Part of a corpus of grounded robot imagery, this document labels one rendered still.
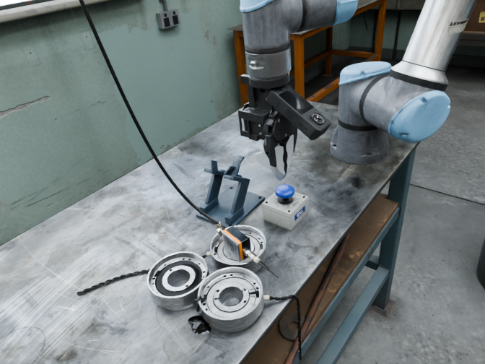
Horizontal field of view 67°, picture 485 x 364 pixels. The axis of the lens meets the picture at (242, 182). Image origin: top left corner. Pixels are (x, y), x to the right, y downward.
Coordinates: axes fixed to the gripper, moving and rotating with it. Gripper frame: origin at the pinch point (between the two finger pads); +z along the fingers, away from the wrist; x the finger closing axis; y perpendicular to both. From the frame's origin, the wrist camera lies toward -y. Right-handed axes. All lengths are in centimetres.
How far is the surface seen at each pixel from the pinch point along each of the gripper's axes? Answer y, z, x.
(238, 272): -3.7, 7.5, 20.0
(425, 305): -22, 91, -62
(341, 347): -9, 67, -12
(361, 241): -6.9, 35.7, -27.0
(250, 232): 1.2, 7.7, 10.6
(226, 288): -4.0, 8.0, 23.5
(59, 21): 161, -15, -42
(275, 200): 1.6, 6.2, 1.3
